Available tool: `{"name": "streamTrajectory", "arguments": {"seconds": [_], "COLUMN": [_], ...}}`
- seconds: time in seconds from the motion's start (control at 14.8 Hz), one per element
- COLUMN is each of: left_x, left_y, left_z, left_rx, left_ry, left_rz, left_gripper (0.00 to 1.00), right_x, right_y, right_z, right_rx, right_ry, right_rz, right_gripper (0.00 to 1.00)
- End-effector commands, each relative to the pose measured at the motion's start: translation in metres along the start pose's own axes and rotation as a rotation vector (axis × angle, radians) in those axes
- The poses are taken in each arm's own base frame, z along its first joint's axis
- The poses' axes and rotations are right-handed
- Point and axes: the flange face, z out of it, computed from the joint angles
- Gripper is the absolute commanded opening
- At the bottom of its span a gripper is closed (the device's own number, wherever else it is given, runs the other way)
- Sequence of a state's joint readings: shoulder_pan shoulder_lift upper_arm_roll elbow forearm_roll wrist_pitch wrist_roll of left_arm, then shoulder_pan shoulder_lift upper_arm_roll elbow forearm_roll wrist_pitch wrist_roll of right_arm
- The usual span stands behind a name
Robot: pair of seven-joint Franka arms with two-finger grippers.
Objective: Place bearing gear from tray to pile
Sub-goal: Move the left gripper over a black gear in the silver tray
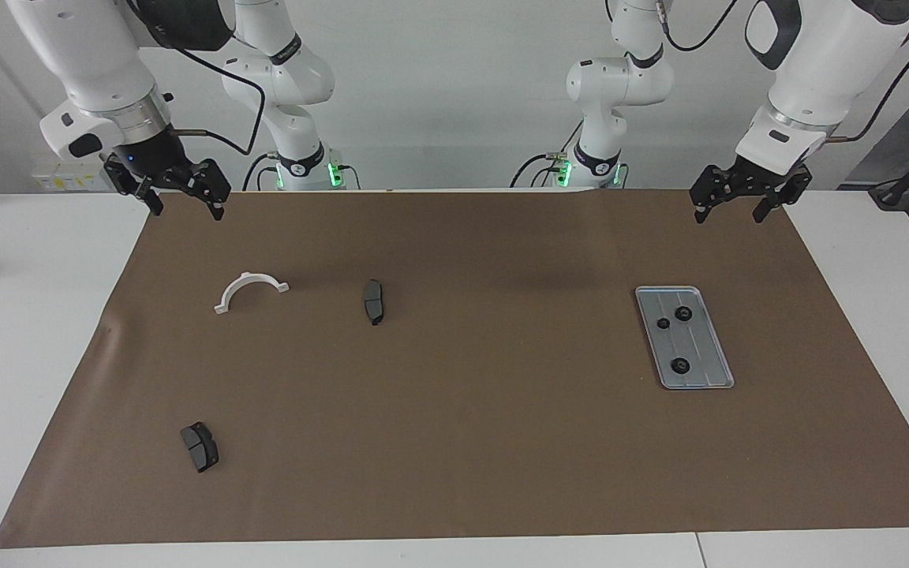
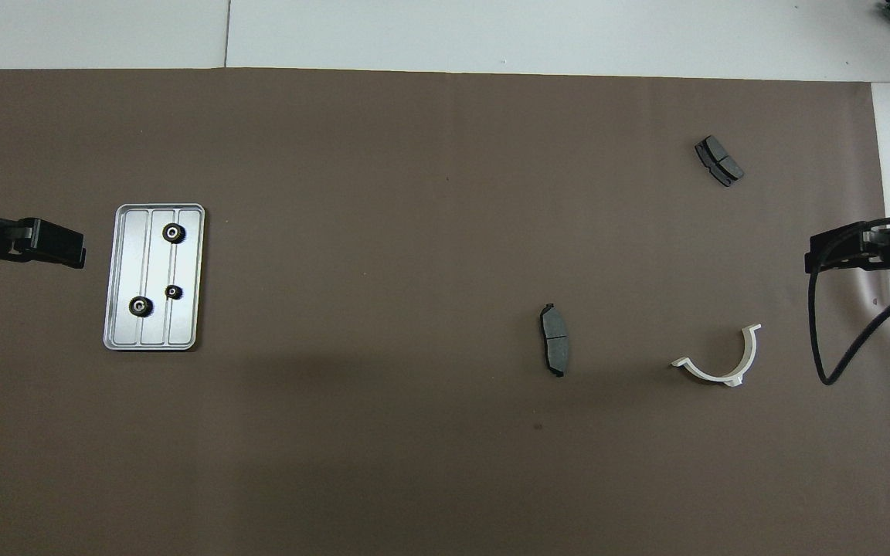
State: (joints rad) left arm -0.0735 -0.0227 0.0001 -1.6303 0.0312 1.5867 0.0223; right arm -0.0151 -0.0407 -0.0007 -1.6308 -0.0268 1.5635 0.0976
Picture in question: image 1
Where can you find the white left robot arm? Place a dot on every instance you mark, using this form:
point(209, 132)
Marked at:
point(817, 71)

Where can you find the dark grey brake pad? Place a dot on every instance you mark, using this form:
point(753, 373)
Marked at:
point(374, 300)
point(200, 448)

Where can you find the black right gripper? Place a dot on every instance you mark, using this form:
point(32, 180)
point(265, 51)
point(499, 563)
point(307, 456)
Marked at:
point(147, 158)

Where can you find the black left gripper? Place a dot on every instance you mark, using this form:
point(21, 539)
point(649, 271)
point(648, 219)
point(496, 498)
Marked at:
point(758, 180)

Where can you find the brown table mat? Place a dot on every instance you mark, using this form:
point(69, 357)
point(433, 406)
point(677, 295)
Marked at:
point(454, 442)

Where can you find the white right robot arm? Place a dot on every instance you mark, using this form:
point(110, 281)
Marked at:
point(91, 55)

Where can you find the white wall power strip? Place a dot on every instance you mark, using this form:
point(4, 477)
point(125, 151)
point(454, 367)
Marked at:
point(60, 183)

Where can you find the large black bearing gear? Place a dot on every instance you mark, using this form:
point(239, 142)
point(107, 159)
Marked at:
point(683, 314)
point(680, 365)

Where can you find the grey metal tray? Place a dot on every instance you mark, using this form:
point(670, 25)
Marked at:
point(699, 347)

